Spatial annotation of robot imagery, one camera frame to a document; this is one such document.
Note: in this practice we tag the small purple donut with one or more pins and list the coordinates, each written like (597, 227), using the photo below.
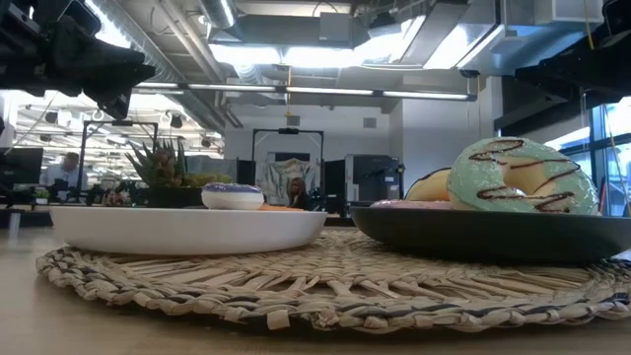
(231, 197)

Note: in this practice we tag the black round plate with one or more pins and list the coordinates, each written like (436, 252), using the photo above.
(493, 236)

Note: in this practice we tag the long ceiling light strip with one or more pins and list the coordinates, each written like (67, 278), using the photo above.
(325, 91)

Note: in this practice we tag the light hanging jacket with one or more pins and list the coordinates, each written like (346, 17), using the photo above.
(276, 177)

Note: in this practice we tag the round woven straw placemat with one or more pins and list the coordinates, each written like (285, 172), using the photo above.
(320, 281)

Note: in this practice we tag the silver ceiling duct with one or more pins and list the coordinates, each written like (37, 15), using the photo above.
(219, 12)

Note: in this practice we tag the black background rig frame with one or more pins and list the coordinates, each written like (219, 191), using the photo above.
(120, 122)
(288, 130)

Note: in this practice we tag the white round plate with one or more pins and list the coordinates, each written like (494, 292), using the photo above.
(187, 229)

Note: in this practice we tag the small orange donut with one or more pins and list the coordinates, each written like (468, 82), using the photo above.
(281, 208)

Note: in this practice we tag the black monitor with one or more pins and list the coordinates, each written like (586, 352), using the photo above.
(20, 167)

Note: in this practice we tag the chocolate donut with cream drizzle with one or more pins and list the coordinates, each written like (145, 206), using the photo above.
(431, 190)

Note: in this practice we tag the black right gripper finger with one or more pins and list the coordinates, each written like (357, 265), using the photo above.
(581, 74)

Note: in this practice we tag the green donut with chocolate drizzle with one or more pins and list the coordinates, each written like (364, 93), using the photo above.
(473, 182)

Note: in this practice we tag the potted green succulent plant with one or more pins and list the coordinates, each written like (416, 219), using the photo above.
(162, 172)

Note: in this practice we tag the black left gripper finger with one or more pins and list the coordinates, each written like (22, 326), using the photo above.
(98, 64)

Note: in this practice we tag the black cabinet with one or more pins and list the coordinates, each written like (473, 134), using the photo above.
(372, 177)

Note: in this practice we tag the person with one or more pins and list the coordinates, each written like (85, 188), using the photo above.
(64, 172)
(297, 192)

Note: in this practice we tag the pink donut with chocolate drizzle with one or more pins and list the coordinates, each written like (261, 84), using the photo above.
(404, 204)

